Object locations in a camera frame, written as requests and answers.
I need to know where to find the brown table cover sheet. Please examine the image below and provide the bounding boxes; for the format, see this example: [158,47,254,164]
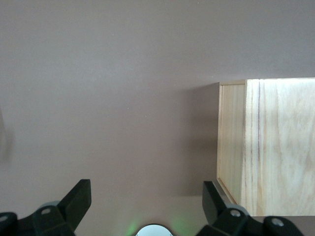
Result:
[0,0,315,236]

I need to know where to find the wooden drawer cabinet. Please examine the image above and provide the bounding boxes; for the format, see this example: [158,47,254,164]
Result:
[216,77,315,217]

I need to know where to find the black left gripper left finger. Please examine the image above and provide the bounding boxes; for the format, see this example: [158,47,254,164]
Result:
[0,178,92,236]

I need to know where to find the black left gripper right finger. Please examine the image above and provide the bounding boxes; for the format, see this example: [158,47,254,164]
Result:
[202,181,303,236]

